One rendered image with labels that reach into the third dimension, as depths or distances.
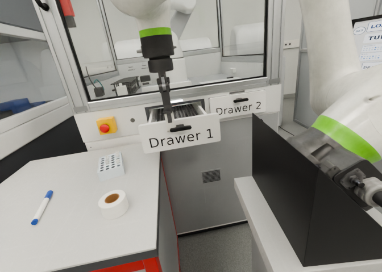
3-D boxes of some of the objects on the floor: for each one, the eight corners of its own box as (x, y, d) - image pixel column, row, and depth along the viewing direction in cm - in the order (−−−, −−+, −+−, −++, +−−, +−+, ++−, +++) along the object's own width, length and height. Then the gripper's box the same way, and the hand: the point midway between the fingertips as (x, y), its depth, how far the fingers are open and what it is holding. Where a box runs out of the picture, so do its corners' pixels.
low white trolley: (195, 392, 67) (156, 247, 40) (12, 445, 62) (-181, 319, 34) (181, 244, 121) (160, 139, 93) (82, 265, 116) (30, 160, 88)
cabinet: (275, 222, 128) (282, 111, 99) (124, 254, 119) (83, 142, 90) (229, 155, 217) (226, 87, 188) (141, 171, 208) (123, 101, 179)
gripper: (148, 59, 61) (161, 126, 70) (145, 59, 49) (160, 140, 58) (171, 57, 62) (181, 123, 71) (173, 56, 50) (184, 136, 59)
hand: (170, 121), depth 63 cm, fingers closed, pressing on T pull
